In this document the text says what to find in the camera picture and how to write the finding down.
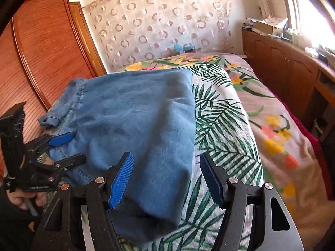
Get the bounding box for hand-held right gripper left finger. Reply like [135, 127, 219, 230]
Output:
[34, 152, 134, 251]

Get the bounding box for blue bag in box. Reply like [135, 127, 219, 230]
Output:
[173, 43, 196, 56]

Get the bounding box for sheer circle-print curtain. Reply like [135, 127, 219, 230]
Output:
[82, 0, 235, 74]

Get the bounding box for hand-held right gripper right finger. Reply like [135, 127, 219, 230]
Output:
[200, 152, 304, 251]

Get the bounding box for cardboard box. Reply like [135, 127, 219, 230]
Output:
[255, 20, 285, 36]

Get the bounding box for leaf-print bed sheet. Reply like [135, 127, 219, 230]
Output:
[115, 65, 265, 251]

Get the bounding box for floral blanket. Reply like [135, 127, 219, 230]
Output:
[115, 52, 333, 242]

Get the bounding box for person's left hand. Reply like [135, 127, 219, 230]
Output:
[8, 190, 47, 215]

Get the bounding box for dark red blanket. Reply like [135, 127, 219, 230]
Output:
[285, 104, 333, 202]

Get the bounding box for window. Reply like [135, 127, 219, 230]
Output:
[278, 0, 335, 48]

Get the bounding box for wooden wardrobe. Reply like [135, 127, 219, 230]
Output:
[0, 0, 108, 179]

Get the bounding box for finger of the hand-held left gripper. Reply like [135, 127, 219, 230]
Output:
[31, 153, 87, 183]
[26, 132, 75, 160]

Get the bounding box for blue denim pants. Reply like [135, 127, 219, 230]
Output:
[37, 68, 197, 244]

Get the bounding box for wooden window cabinet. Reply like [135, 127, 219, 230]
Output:
[241, 28, 335, 138]

